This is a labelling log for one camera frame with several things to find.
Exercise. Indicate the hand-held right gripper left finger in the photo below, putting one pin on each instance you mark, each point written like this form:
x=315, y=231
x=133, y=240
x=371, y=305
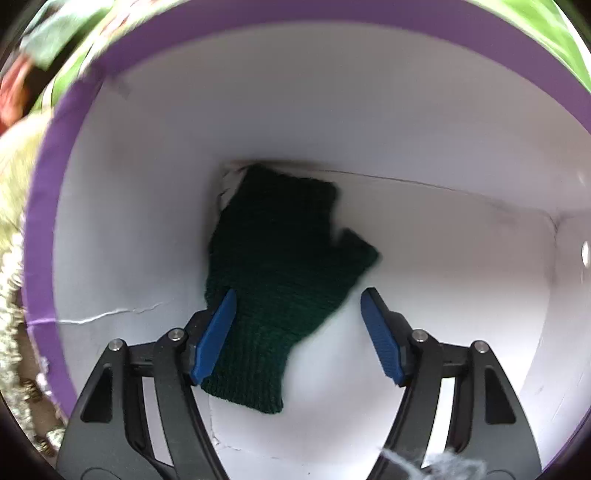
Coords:
x=214, y=337

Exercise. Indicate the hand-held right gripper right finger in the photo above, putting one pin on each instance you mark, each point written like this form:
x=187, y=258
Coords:
x=381, y=337

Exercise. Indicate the dark green knitted glove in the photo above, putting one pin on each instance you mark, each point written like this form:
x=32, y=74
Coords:
x=277, y=254

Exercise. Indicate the purple cardboard box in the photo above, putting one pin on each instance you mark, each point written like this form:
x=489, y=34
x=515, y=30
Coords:
x=323, y=115

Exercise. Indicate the white cloth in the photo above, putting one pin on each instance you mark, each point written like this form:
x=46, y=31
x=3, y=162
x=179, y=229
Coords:
x=227, y=184

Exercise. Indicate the green printed blanket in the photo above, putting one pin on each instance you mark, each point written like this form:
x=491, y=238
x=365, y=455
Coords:
x=554, y=37

